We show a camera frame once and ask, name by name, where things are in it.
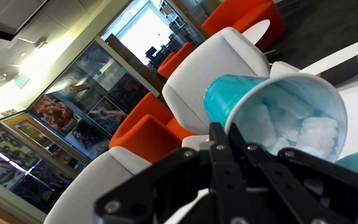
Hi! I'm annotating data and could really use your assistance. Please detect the blue plastic cup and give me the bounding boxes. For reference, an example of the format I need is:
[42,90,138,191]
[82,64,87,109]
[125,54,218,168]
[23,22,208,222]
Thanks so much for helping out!
[203,74,350,165]

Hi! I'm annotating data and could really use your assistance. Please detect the green exit sign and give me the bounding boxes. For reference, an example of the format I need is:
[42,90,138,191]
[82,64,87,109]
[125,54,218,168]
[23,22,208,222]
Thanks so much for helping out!
[14,73,31,90]

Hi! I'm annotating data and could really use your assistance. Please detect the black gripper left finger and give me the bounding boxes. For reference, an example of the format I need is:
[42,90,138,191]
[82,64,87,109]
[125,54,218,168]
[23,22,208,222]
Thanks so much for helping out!
[93,122,251,224]

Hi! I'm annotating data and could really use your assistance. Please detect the white foam pieces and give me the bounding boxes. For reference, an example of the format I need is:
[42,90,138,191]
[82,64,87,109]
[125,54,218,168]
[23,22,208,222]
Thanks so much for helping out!
[233,92,341,162]

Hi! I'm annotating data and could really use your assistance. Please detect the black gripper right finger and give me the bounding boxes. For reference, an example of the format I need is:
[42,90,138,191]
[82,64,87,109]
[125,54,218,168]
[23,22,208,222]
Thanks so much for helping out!
[228,122,358,224]

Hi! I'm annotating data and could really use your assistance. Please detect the black flat rectangular object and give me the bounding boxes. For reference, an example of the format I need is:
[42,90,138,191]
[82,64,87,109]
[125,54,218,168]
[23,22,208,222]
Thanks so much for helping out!
[317,55,358,88]

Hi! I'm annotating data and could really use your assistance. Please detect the grey toned art poster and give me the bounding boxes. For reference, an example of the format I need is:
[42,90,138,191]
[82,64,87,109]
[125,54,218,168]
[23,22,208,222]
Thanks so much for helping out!
[86,96,127,135]

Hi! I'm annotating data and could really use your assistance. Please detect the orange lounge chair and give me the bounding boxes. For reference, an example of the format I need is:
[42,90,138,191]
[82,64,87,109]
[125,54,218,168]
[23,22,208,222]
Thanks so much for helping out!
[108,92,197,166]
[157,41,197,80]
[200,0,289,54]

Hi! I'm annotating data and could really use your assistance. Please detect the white low-back lounge chair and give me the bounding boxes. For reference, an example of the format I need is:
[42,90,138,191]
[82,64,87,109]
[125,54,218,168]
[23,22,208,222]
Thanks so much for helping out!
[44,145,152,224]
[161,27,301,137]

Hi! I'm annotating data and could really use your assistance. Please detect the red toned art poster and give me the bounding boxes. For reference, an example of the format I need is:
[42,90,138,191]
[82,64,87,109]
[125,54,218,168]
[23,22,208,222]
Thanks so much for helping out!
[30,94,82,135]

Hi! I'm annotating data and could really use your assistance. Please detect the small round white side table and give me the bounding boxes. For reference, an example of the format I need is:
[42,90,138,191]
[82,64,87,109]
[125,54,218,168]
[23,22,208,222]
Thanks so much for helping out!
[241,19,272,46]

